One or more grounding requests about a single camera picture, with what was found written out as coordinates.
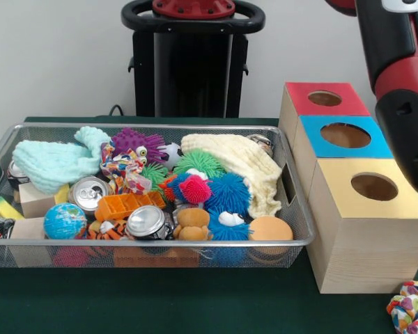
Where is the colourful knotted rope toy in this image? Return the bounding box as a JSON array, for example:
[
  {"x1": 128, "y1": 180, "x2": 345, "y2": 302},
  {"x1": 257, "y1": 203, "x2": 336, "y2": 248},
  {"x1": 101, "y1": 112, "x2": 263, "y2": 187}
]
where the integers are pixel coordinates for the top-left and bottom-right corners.
[
  {"x1": 386, "y1": 280, "x2": 418, "y2": 334},
  {"x1": 100, "y1": 141, "x2": 151, "y2": 196}
]

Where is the silver mesh bin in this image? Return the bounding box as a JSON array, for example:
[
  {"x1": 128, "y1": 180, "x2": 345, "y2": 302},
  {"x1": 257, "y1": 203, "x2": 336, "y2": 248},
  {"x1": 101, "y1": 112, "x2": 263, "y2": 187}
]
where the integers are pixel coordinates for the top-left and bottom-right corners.
[{"x1": 0, "y1": 122, "x2": 317, "y2": 269}]

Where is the wooden box with three holes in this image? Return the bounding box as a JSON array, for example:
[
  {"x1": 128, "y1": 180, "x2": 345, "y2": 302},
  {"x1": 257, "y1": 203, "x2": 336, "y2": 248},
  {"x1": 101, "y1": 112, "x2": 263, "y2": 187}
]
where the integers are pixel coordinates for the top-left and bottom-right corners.
[{"x1": 277, "y1": 81, "x2": 418, "y2": 295}]

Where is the pink spiky ball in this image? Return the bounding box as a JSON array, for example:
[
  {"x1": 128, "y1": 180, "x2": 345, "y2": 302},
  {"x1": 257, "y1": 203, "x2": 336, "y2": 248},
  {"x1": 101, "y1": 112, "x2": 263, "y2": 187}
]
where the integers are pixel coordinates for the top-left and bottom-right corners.
[{"x1": 179, "y1": 175, "x2": 213, "y2": 205}]

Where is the blue spiky ball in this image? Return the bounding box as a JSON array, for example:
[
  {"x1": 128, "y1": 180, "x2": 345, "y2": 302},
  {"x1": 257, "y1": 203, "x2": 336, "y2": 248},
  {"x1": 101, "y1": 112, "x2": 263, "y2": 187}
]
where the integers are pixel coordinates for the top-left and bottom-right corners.
[{"x1": 207, "y1": 173, "x2": 252, "y2": 209}]

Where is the cream cloth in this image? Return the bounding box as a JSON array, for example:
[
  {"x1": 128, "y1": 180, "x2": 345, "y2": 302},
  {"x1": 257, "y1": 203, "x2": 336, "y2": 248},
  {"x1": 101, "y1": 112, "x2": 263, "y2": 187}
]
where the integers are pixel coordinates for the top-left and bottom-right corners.
[{"x1": 180, "y1": 133, "x2": 283, "y2": 218}]

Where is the small soccer ball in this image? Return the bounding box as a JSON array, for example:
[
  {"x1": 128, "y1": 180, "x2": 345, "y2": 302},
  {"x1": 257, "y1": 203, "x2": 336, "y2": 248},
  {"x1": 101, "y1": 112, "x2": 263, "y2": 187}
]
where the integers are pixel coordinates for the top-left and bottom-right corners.
[{"x1": 158, "y1": 141, "x2": 184, "y2": 170}]

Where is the orange plush toy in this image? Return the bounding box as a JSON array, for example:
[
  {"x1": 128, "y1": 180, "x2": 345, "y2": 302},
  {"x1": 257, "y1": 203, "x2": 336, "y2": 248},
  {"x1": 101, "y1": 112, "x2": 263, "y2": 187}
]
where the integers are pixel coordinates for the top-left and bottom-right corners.
[{"x1": 173, "y1": 207, "x2": 212, "y2": 241}]

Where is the purple spiky ball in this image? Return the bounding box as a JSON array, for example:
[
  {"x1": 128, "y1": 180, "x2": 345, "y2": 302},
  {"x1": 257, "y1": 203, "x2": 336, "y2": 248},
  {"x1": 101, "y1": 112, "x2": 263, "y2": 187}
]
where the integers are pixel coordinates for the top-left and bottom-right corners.
[{"x1": 110, "y1": 127, "x2": 167, "y2": 164}]

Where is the silver drink can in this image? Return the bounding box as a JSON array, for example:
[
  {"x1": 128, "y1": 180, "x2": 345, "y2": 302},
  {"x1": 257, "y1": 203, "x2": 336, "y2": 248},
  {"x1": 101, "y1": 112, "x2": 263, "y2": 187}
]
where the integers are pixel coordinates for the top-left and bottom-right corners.
[
  {"x1": 69, "y1": 176, "x2": 111, "y2": 214},
  {"x1": 126, "y1": 205, "x2": 168, "y2": 241}
]

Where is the orange plastic crate toy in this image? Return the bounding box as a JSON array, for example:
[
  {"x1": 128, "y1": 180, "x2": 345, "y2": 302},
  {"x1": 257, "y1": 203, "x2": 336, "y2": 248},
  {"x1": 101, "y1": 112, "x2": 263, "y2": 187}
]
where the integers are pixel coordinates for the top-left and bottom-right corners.
[{"x1": 95, "y1": 190, "x2": 167, "y2": 222}]

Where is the dark green cloth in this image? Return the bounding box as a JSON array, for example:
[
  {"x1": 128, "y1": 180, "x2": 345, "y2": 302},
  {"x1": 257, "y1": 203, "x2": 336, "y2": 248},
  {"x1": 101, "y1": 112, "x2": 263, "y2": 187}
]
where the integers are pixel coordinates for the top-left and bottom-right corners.
[{"x1": 0, "y1": 116, "x2": 418, "y2": 334}]

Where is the blue globe ball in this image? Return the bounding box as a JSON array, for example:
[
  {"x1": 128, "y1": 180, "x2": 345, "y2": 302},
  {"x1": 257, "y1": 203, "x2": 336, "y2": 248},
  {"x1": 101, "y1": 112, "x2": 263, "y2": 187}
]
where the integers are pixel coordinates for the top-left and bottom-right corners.
[{"x1": 42, "y1": 202, "x2": 88, "y2": 240}]

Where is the mint green cloth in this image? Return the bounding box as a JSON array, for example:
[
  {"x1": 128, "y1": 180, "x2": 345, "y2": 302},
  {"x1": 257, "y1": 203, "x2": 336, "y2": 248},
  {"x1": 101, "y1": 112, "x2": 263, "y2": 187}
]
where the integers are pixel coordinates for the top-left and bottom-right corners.
[{"x1": 12, "y1": 125, "x2": 111, "y2": 195}]

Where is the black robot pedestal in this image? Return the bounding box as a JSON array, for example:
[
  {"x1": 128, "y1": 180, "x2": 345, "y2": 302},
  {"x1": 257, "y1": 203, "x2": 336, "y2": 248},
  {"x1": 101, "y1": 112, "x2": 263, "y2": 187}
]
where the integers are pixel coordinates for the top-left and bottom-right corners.
[{"x1": 121, "y1": 0, "x2": 266, "y2": 118}]

